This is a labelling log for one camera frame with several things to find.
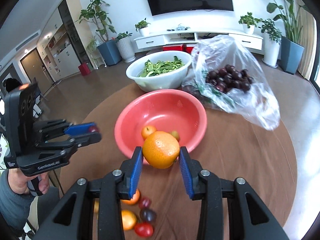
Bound mandarin orange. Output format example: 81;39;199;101
141;125;157;140
121;189;140;205

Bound red box under cabinet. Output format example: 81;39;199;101
162;43;196;54

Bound red box on floor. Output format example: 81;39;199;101
78;63;91;76

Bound clear plastic bag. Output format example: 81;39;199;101
182;35;280;131

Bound white storage shelf cabinet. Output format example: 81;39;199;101
36;9;80;82

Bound person left forearm grey sleeve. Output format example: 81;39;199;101
0;169;61;233

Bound red tomato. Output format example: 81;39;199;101
134;222;154;238

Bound pile of dark plums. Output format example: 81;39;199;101
205;64;255;93

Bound white tv cabinet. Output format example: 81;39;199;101
134;28;263;51

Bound large smooth orange front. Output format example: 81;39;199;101
142;131;180;169

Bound beige curtain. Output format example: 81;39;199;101
295;0;317;81

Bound plant white ribbed pot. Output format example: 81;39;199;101
116;31;136;63

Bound small plant on cabinet right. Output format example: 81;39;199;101
238;12;260;35

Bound yellow lychee front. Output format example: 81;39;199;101
170;131;180;141

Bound small plant on cabinet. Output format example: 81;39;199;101
135;18;150;36
238;12;260;35

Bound large plant blue pot right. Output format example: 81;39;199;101
266;0;308;75

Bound red plastic basin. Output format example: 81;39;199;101
114;89;207;158

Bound white plastic basin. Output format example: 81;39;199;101
126;50;191;92

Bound small plant on cabinet left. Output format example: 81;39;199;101
135;18;150;36

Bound plant tall white pot right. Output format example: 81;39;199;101
260;18;282;68

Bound red grape back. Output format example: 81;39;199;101
138;197;152;210

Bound tall plant blue pot left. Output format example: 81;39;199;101
78;0;121;66

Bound person left hand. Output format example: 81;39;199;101
8;168;50;194

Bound green leafy vegetables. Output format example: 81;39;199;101
139;56;184;77

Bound dark plum back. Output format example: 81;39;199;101
139;208;157;223

